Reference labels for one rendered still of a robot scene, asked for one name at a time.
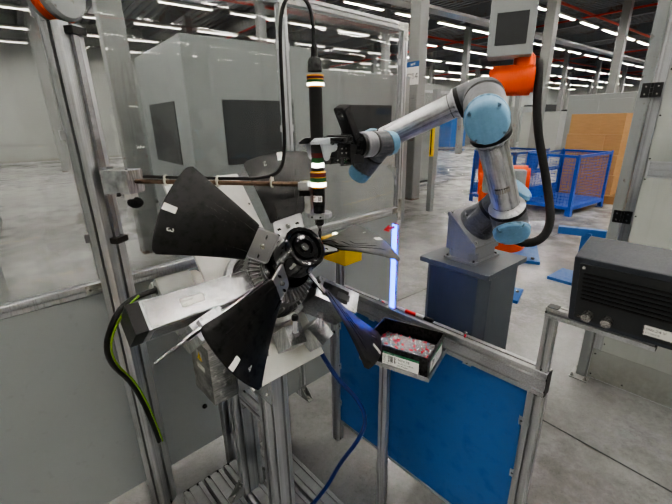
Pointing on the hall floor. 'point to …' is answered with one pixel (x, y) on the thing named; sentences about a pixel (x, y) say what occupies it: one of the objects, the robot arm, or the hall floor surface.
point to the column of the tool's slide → (99, 220)
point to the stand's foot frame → (220, 484)
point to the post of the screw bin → (383, 434)
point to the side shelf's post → (227, 431)
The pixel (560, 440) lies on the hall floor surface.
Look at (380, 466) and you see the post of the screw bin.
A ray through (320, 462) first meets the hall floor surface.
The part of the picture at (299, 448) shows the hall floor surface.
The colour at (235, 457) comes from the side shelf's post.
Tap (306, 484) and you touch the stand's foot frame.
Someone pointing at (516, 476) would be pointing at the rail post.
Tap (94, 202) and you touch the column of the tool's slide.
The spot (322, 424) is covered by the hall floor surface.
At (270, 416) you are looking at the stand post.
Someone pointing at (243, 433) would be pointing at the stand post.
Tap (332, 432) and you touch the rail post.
